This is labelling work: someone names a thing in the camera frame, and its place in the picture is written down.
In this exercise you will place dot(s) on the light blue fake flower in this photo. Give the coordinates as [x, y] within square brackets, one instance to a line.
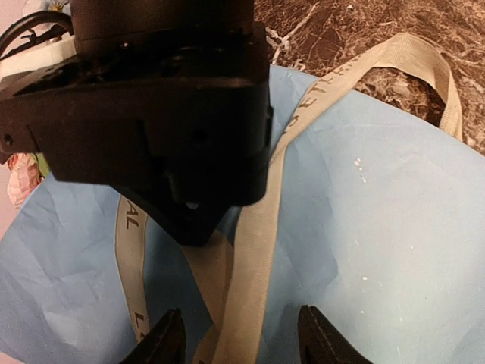
[62, 6]

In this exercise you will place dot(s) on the pink fake flower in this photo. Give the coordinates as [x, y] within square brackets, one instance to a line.
[28, 170]

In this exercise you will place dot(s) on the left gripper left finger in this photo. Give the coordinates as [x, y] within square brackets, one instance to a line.
[164, 344]

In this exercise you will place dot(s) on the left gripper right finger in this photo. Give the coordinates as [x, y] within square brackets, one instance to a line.
[321, 343]

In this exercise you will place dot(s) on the beige ribbon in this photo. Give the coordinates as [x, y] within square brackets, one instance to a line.
[233, 278]

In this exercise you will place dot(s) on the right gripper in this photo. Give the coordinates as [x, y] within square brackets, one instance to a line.
[184, 135]

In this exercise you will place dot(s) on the blue wrapping paper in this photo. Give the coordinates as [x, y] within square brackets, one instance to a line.
[381, 227]

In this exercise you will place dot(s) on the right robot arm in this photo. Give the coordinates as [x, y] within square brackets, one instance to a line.
[105, 29]

